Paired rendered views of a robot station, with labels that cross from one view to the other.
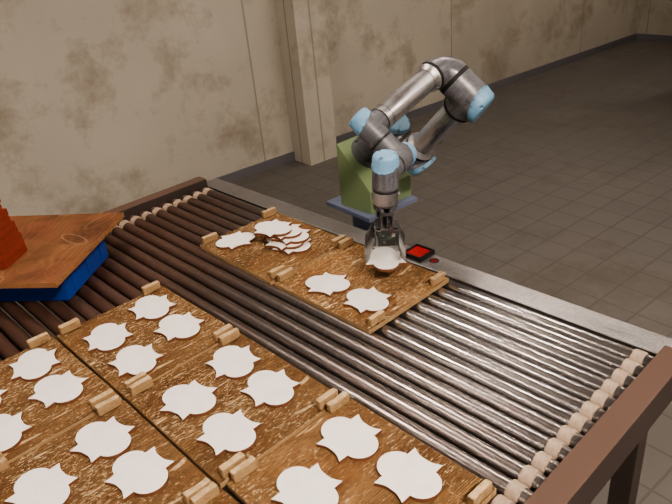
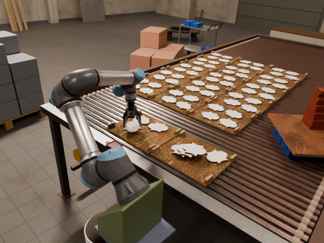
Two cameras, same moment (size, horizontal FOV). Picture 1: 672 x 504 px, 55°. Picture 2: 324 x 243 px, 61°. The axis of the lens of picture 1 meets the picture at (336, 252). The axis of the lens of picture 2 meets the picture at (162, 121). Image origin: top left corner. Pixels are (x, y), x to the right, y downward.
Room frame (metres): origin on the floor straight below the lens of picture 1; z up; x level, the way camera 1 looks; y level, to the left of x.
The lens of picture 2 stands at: (3.36, -0.21, 1.93)
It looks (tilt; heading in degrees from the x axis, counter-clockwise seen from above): 29 degrees down; 171
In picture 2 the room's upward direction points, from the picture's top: 3 degrees clockwise
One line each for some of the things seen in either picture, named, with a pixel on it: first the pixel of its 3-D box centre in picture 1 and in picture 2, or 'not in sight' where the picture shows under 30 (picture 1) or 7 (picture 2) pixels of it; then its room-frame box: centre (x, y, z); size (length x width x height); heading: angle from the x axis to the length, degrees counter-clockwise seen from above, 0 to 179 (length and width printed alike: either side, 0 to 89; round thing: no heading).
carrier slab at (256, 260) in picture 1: (273, 244); (193, 155); (2.04, 0.21, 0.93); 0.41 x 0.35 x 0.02; 40
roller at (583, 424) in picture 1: (298, 290); (172, 136); (1.76, 0.13, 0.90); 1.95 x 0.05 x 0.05; 42
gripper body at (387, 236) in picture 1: (385, 223); (131, 106); (1.72, -0.15, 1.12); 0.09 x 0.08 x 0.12; 179
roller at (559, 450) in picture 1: (273, 304); (180, 130); (1.70, 0.20, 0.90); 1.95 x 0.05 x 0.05; 42
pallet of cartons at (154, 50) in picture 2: not in sight; (159, 52); (-2.20, 0.58, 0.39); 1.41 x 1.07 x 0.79; 146
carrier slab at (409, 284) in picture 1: (360, 282); (144, 130); (1.72, -0.06, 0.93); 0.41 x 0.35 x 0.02; 41
